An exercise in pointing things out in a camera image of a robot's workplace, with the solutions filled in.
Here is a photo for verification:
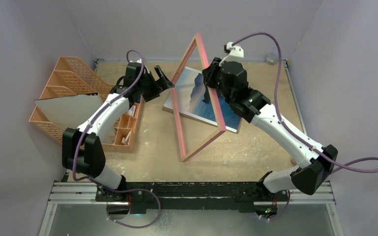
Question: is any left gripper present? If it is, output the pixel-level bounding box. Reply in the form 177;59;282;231
137;66;174;102

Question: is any ocean cliff photo print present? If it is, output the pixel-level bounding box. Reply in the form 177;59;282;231
175;67;241;128

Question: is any pink wooden photo frame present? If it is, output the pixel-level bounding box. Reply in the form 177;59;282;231
171;32;226;162

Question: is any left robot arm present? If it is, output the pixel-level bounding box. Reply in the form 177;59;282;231
62;61;174;201

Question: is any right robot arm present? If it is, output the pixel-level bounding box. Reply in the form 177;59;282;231
202;58;338;200

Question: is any red white small box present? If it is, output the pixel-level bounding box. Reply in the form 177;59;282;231
126;105;137;117

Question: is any small clear jar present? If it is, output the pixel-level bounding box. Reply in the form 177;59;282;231
266;53;278;65

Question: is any brown cardboard backing board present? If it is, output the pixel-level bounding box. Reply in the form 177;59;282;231
162;106;242;133

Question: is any white item in compartment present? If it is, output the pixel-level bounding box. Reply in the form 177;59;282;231
121;131;132;146

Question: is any orange plastic file organizer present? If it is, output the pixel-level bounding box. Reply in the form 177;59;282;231
39;57;144;153

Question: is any white sheet in organizer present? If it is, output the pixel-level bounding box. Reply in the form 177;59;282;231
30;92;103;143

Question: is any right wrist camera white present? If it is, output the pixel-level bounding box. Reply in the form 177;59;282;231
219;42;244;66

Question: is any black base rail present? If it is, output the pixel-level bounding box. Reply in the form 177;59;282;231
95;181;287;215

